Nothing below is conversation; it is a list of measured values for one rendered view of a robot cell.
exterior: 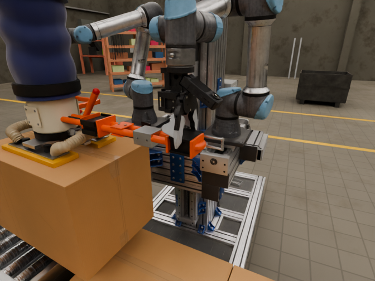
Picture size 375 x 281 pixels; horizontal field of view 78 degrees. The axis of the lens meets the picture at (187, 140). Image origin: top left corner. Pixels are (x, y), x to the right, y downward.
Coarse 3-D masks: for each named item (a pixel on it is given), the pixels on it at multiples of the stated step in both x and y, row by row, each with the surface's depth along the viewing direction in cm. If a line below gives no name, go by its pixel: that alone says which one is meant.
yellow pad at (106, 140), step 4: (104, 136) 100; (108, 136) 101; (112, 136) 102; (92, 140) 97; (96, 140) 96; (100, 140) 97; (104, 140) 97; (108, 140) 98; (112, 140) 100; (88, 144) 97; (92, 144) 95; (96, 144) 94; (100, 144) 95; (104, 144) 97
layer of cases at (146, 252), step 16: (144, 240) 118; (160, 240) 118; (128, 256) 109; (144, 256) 109; (160, 256) 109; (176, 256) 109; (192, 256) 109; (208, 256) 109; (112, 272) 101; (128, 272) 101; (144, 272) 101; (160, 272) 101; (176, 272) 101; (192, 272) 101; (208, 272) 101; (224, 272) 101; (240, 272) 101
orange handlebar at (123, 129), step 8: (80, 96) 122; (80, 104) 106; (96, 104) 114; (64, 120) 86; (72, 120) 84; (104, 128) 77; (112, 128) 75; (120, 128) 73; (128, 128) 77; (136, 128) 76; (120, 136) 74; (128, 136) 73; (152, 136) 68; (160, 136) 68; (200, 144) 63
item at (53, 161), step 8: (8, 144) 93; (16, 144) 92; (48, 144) 86; (16, 152) 88; (24, 152) 87; (32, 152) 85; (40, 152) 85; (48, 152) 85; (72, 152) 86; (32, 160) 84; (40, 160) 81; (48, 160) 81; (56, 160) 81; (64, 160) 82; (72, 160) 84
